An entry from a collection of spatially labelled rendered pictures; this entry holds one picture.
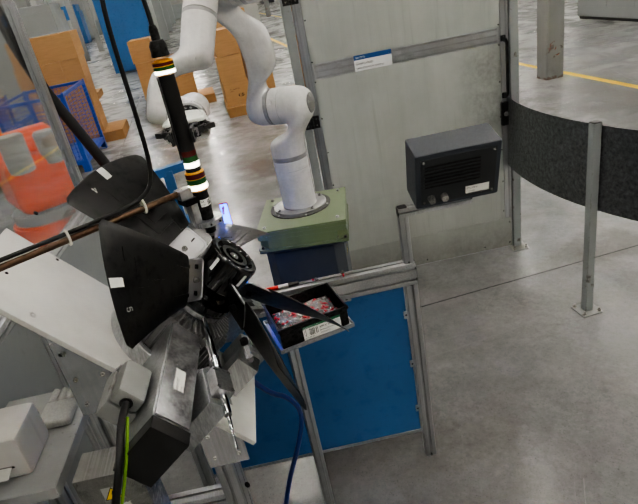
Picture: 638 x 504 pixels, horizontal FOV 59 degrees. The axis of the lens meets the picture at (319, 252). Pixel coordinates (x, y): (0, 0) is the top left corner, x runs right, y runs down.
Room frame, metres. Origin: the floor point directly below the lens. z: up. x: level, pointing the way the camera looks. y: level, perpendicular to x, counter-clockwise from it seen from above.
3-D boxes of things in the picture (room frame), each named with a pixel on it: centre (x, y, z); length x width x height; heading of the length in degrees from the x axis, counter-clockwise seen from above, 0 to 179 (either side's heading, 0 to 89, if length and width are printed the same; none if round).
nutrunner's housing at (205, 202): (1.22, 0.24, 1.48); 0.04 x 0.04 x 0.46
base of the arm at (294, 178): (1.89, 0.03, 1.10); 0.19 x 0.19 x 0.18
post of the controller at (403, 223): (1.60, -0.28, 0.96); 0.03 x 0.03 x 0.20; 2
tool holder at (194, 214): (1.22, 0.25, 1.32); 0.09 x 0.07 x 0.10; 127
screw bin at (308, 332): (1.42, 0.07, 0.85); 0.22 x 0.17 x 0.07; 106
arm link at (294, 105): (1.88, 0.01, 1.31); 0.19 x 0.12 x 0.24; 64
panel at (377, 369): (1.58, 0.15, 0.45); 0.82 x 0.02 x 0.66; 92
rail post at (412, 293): (1.60, -0.28, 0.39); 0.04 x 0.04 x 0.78; 2
